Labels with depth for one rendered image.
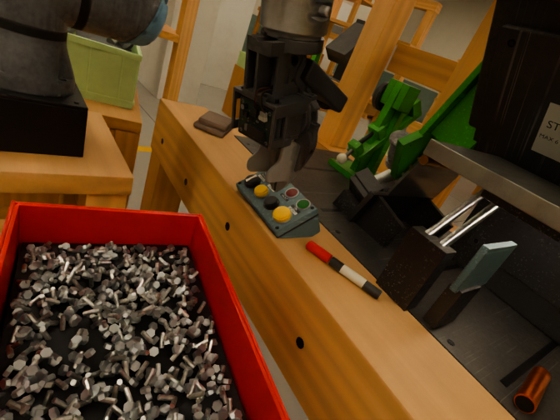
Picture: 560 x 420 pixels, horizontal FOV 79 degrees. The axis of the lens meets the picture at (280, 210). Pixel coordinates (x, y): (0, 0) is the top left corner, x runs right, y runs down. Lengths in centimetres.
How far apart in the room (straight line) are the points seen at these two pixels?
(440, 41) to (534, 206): 1192
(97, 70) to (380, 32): 88
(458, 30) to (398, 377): 1187
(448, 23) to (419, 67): 1110
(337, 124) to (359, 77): 17
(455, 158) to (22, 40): 63
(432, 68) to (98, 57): 100
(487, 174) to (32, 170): 63
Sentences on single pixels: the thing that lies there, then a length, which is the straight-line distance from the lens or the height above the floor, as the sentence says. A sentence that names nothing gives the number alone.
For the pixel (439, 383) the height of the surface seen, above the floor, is 90.
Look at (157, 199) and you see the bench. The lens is 108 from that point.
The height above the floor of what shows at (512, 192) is 112.
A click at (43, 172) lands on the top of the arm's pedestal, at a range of 67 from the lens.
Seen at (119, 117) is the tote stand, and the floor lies 79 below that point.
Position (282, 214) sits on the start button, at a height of 94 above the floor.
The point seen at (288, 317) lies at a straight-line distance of 51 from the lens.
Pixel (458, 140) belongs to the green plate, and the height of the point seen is 113.
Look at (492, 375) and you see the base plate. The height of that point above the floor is 90.
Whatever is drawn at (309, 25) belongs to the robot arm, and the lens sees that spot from 39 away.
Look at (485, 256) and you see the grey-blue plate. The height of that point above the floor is 103.
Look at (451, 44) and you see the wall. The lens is 1208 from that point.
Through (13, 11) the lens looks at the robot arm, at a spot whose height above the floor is 106.
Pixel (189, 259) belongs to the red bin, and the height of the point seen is 88.
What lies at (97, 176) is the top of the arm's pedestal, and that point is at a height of 85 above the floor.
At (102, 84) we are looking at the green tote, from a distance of 122.
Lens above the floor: 117
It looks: 26 degrees down
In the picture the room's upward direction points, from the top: 23 degrees clockwise
